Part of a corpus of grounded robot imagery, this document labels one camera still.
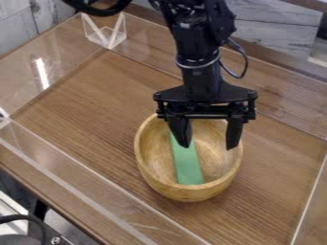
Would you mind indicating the brown wooden bowl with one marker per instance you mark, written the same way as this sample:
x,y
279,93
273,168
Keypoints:
x,y
218,163

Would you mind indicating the clear acrylic tray wall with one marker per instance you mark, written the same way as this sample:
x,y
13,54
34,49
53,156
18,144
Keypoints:
x,y
72,156

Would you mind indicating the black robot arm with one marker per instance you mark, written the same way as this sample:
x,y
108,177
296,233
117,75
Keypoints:
x,y
201,25

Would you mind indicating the green rectangular block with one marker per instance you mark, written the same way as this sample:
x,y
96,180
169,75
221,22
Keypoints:
x,y
185,163

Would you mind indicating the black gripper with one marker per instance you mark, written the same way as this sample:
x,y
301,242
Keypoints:
x,y
205,97

